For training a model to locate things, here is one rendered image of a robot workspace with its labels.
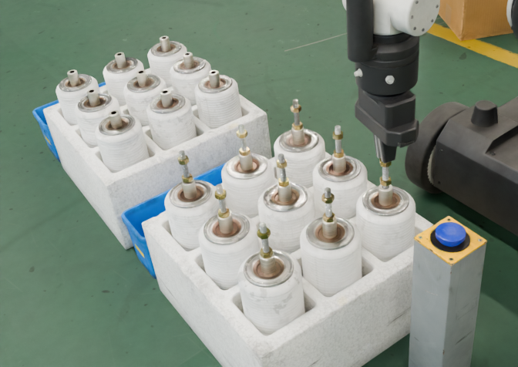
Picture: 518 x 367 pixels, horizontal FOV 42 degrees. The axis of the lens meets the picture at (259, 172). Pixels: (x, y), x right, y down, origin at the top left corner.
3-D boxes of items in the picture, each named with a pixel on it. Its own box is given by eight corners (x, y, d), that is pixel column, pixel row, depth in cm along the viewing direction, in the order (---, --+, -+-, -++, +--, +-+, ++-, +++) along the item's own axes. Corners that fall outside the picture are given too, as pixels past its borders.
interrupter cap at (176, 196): (209, 178, 121) (209, 175, 120) (215, 204, 115) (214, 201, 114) (167, 186, 120) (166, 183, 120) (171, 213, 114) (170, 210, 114)
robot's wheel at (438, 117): (463, 161, 157) (471, 86, 145) (481, 170, 154) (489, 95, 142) (401, 199, 149) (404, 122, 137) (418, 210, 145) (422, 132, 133)
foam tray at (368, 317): (313, 205, 150) (308, 139, 139) (445, 308, 123) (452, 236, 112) (159, 290, 134) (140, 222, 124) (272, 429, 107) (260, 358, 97)
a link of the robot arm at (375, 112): (436, 136, 98) (441, 62, 90) (378, 156, 95) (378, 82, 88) (389, 98, 107) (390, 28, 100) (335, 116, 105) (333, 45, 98)
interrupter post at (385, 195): (389, 196, 111) (389, 180, 110) (395, 205, 110) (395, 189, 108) (375, 200, 111) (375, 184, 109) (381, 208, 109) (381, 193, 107)
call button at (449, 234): (449, 227, 95) (449, 217, 94) (471, 242, 92) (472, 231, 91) (428, 240, 94) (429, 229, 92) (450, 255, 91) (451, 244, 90)
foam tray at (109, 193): (195, 112, 187) (183, 54, 176) (274, 176, 160) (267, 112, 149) (62, 169, 172) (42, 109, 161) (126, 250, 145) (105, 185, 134)
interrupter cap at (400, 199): (397, 183, 114) (397, 180, 113) (417, 210, 108) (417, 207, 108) (354, 194, 113) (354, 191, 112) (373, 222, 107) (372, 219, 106)
